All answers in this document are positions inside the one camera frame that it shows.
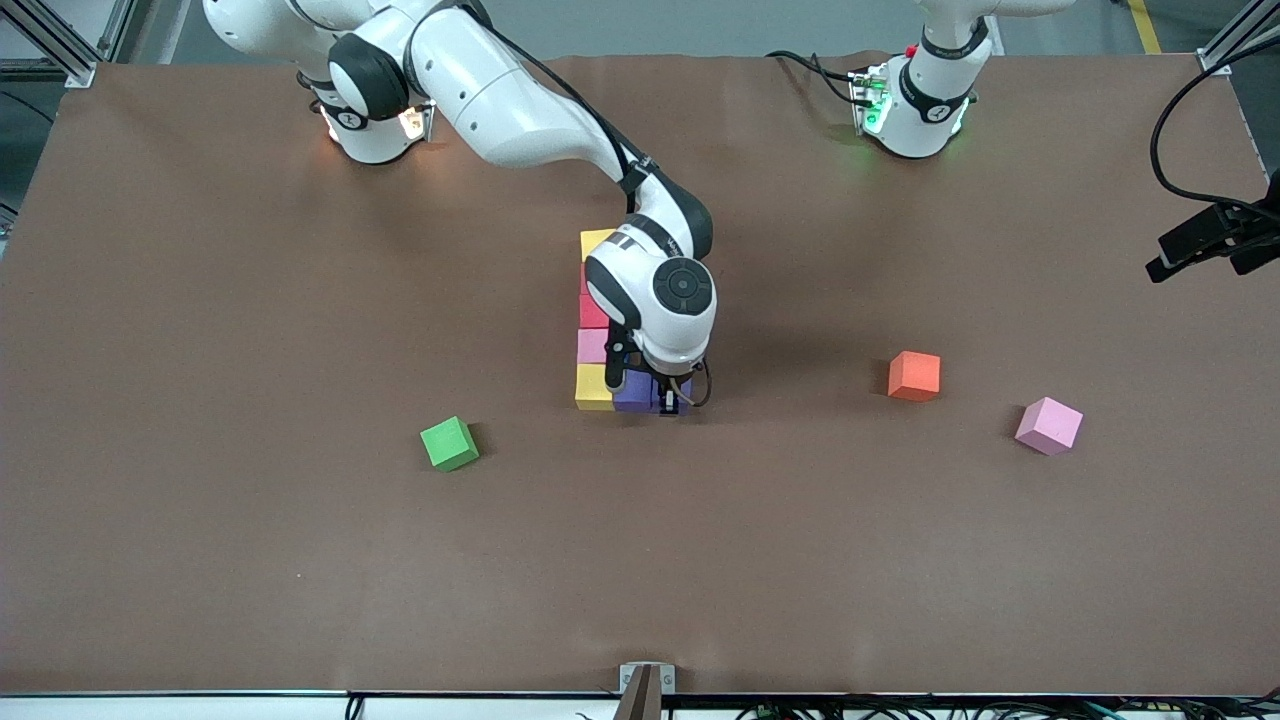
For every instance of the brown table mat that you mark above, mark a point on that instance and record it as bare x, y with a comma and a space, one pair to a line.
300, 560

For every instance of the green foam cube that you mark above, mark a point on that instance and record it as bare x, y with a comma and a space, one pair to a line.
448, 443

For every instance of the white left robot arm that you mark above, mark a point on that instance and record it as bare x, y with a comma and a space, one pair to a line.
910, 130

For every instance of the aluminium frame profile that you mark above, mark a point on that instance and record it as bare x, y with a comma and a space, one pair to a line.
1215, 60
80, 72

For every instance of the purple foam cube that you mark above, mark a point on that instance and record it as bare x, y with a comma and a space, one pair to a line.
632, 398
686, 396

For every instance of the pink foam cube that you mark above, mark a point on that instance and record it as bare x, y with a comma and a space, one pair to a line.
1048, 424
592, 346

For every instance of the yellow foam cube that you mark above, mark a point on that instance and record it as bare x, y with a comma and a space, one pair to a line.
592, 240
594, 386

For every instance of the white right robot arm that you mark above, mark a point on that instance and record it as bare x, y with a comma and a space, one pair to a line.
500, 100

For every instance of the orange foam cube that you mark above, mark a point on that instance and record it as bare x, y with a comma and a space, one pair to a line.
915, 376

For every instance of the metal table edge bracket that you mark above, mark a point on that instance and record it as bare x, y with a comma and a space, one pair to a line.
628, 678

